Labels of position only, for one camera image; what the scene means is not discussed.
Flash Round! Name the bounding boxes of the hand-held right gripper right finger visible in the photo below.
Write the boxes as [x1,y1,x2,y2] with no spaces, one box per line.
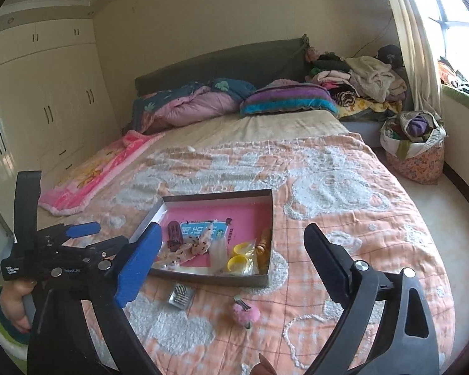
[304,223,442,375]

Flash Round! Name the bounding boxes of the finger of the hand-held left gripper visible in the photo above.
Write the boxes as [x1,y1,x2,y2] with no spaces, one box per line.
[64,222,101,239]
[85,236,129,262]

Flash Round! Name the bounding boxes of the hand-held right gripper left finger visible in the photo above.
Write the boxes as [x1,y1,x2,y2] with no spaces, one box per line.
[27,222,163,375]

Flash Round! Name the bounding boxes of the dark brown hair clip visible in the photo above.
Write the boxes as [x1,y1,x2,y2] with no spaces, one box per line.
[166,221,184,251]

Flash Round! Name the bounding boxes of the polka dot bow hair clip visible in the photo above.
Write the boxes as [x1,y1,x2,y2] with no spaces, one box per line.
[156,230,215,270]

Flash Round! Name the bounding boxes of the silver hair comb clip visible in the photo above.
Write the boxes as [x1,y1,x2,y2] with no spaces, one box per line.
[168,283,196,309]

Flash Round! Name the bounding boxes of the amber hair clip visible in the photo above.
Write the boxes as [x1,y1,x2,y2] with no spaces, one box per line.
[257,227,273,268]

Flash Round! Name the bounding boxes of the clear plastic packets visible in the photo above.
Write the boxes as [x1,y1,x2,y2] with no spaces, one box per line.
[209,238,235,274]

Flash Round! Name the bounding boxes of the cardboard box with pink lining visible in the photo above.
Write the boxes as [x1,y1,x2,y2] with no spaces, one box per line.
[130,188,275,288]

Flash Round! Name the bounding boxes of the person's left hand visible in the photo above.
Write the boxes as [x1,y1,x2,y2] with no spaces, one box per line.
[0,281,33,334]

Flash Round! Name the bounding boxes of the person's right hand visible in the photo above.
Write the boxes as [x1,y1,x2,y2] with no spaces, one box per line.
[240,353,277,375]

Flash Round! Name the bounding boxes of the pink printed blanket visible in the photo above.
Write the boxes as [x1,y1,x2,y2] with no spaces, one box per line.
[37,130,167,217]

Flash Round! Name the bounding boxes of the peach cloud pattern quilt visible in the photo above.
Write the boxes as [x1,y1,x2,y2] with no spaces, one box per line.
[80,133,456,375]

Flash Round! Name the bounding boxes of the blue printed card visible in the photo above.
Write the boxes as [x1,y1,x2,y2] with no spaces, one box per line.
[180,219,229,243]

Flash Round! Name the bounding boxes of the pink pompom hair clip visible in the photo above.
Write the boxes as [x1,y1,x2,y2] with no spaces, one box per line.
[230,297,262,329]

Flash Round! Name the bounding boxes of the floral bag of clothes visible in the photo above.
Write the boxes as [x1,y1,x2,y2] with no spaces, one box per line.
[379,111,447,184]

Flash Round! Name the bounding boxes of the beige bed sheet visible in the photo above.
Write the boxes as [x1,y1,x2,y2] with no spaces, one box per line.
[141,109,346,157]

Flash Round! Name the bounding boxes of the cream wardrobe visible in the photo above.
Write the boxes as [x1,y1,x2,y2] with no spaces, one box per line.
[0,2,120,243]

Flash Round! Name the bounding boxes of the purple and teal pillow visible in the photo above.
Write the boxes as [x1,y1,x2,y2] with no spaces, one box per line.
[240,80,339,118]

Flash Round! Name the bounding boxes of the folded pink and blue duvet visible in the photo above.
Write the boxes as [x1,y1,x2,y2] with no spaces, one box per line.
[131,78,259,133]

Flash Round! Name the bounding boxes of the pile of clothes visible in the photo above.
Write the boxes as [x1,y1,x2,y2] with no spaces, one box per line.
[305,45,409,122]

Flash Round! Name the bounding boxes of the green window seat cushion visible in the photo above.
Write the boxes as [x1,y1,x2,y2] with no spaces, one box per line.
[440,84,469,114]

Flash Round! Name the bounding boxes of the dark grey headboard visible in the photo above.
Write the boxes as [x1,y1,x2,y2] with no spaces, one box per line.
[135,35,309,98]

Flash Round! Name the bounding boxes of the clothes on window seat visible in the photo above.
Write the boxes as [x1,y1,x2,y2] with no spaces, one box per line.
[438,57,469,96]

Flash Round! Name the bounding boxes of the cream curtain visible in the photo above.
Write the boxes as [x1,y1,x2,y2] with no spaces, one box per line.
[379,0,444,118]

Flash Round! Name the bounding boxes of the window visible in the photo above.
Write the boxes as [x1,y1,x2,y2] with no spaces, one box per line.
[414,0,469,71]

